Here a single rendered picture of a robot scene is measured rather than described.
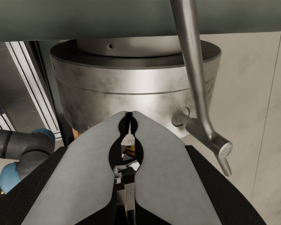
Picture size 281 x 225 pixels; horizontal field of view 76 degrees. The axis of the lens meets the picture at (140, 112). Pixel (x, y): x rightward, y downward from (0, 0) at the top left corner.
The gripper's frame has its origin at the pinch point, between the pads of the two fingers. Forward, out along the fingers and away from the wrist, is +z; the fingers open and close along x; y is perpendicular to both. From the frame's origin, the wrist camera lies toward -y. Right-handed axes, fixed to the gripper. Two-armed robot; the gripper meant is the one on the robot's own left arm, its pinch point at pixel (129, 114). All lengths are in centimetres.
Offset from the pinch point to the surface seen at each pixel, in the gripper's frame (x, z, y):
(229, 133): 116, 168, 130
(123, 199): -5, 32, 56
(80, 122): -8.5, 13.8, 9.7
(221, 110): 95, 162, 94
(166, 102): 4.5, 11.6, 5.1
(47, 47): -38, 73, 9
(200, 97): 5.8, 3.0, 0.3
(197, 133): 8.2, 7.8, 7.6
